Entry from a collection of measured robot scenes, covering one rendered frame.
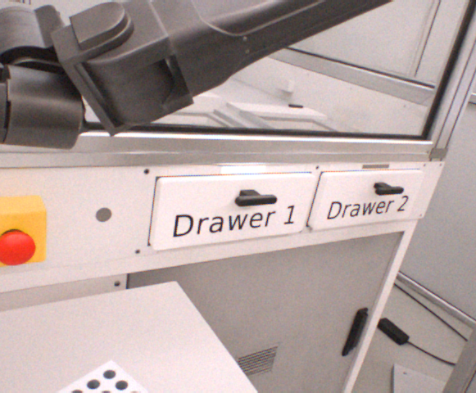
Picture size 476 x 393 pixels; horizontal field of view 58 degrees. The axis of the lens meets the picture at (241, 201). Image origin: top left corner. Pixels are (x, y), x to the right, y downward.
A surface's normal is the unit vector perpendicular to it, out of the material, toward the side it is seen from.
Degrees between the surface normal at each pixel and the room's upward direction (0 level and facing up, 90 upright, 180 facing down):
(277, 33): 115
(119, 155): 90
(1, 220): 90
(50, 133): 108
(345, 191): 90
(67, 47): 42
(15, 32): 30
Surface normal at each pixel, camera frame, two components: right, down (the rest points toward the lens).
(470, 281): -0.80, 0.09
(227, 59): 0.38, 0.77
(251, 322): 0.52, 0.42
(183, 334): 0.19, -0.90
